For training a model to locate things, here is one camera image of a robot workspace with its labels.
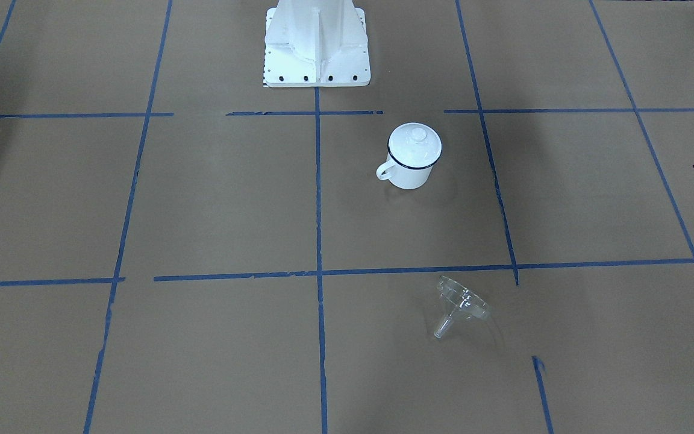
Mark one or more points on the white mug lid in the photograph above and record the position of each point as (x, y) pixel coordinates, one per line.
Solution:
(415, 146)

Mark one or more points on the white enamel mug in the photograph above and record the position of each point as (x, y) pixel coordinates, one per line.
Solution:
(408, 168)

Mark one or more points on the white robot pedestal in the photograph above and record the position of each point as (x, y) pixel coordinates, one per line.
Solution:
(316, 43)

